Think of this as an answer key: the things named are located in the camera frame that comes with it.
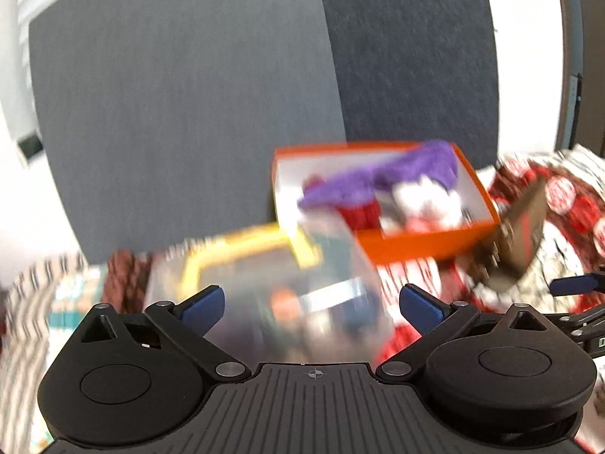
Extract clear plastic storage box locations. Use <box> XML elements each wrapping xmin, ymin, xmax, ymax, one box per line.
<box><xmin>146</xmin><ymin>213</ymin><xmax>393</xmax><ymax>365</ymax></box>

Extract orange cap bottle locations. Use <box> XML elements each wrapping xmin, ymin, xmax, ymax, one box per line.
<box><xmin>269</xmin><ymin>288</ymin><xmax>303</xmax><ymax>327</ymax></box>

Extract plaid bed sheet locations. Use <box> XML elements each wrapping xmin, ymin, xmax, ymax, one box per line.
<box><xmin>0</xmin><ymin>253</ymin><xmax>107</xmax><ymax>454</ymax></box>

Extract purple fluffy sock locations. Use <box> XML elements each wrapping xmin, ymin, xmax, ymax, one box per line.
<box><xmin>298</xmin><ymin>139</ymin><xmax>459</xmax><ymax>211</ymax></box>

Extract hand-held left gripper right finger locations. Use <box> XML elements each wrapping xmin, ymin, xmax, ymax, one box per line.
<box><xmin>377</xmin><ymin>284</ymin><xmax>544</xmax><ymax>383</ymax></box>

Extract grey padded headboard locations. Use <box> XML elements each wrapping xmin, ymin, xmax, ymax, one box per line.
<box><xmin>28</xmin><ymin>0</ymin><xmax>502</xmax><ymax>263</ymax></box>

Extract white plush toy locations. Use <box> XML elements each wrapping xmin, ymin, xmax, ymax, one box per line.
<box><xmin>388</xmin><ymin>177</ymin><xmax>464</xmax><ymax>232</ymax></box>

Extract white wall fixture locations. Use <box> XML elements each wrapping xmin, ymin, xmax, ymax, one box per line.
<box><xmin>16</xmin><ymin>0</ymin><xmax>45</xmax><ymax>166</ymax></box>

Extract small dark blue bottle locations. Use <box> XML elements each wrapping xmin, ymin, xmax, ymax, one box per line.
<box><xmin>338</xmin><ymin>300</ymin><xmax>374</xmax><ymax>336</ymax></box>

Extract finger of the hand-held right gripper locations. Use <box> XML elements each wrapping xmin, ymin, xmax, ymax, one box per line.
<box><xmin>551</xmin><ymin>274</ymin><xmax>605</xmax><ymax>296</ymax></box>
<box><xmin>562</xmin><ymin>305</ymin><xmax>605</xmax><ymax>329</ymax></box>

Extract orange cardboard box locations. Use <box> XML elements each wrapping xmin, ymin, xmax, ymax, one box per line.
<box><xmin>271</xmin><ymin>141</ymin><xmax>502</xmax><ymax>266</ymax></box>

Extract red fluffy socks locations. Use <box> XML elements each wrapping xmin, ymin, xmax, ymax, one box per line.
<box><xmin>340</xmin><ymin>199</ymin><xmax>383</xmax><ymax>232</ymax></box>

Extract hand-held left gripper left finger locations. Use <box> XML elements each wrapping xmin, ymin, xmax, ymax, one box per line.
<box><xmin>81</xmin><ymin>285</ymin><xmax>250</xmax><ymax>383</ymax></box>

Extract dark door frame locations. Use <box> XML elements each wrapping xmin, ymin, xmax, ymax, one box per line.
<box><xmin>555</xmin><ymin>0</ymin><xmax>605</xmax><ymax>152</ymax></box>

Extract red patterned blanket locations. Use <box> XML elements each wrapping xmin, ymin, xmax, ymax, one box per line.
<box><xmin>101</xmin><ymin>149</ymin><xmax>605</xmax><ymax>454</ymax></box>

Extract brown pouch with strap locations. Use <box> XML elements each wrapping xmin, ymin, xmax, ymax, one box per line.
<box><xmin>465</xmin><ymin>180</ymin><xmax>551</xmax><ymax>291</ymax></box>

